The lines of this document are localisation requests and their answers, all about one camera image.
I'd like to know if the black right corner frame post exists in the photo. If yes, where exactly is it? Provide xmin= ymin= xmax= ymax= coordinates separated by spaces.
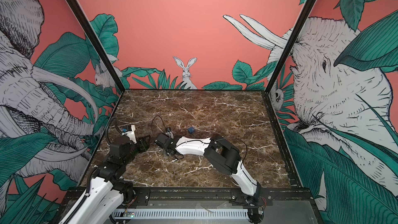
xmin=265 ymin=0 xmax=317 ymax=93

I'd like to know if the thin black right cable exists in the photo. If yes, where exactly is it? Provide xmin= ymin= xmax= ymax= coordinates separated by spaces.
xmin=150 ymin=114 xmax=169 ymax=141

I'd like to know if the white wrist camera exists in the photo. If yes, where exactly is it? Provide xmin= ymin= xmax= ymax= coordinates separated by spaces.
xmin=165 ymin=127 xmax=174 ymax=139
xmin=121 ymin=124 xmax=137 ymax=144

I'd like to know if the black left corner frame post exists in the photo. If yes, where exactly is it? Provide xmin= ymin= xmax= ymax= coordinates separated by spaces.
xmin=66 ymin=0 xmax=125 ymax=93

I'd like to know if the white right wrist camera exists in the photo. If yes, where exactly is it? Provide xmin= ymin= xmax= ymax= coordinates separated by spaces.
xmin=165 ymin=127 xmax=174 ymax=139

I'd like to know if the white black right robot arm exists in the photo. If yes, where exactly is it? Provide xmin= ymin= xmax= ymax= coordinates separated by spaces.
xmin=154 ymin=133 xmax=261 ymax=206

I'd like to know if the black corrugated left cable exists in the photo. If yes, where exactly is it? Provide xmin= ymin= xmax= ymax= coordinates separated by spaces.
xmin=105 ymin=117 xmax=123 ymax=146

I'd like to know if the white slotted cable duct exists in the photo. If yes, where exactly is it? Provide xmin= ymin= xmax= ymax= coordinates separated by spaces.
xmin=112 ymin=208 xmax=249 ymax=220

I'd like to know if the black corner frame post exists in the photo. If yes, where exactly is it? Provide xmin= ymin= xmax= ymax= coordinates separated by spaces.
xmin=265 ymin=0 xmax=317 ymax=93
xmin=66 ymin=0 xmax=125 ymax=93

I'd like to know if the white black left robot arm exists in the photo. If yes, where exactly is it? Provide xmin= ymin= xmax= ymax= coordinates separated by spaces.
xmin=60 ymin=134 xmax=151 ymax=224

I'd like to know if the blue padlock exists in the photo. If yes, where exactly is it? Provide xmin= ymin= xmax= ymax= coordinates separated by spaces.
xmin=187 ymin=126 xmax=195 ymax=134

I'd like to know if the black front mounting rail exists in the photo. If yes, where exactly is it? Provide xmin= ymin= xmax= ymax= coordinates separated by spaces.
xmin=131 ymin=187 xmax=316 ymax=207

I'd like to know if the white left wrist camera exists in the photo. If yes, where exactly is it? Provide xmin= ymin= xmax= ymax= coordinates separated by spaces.
xmin=121 ymin=124 xmax=137 ymax=144

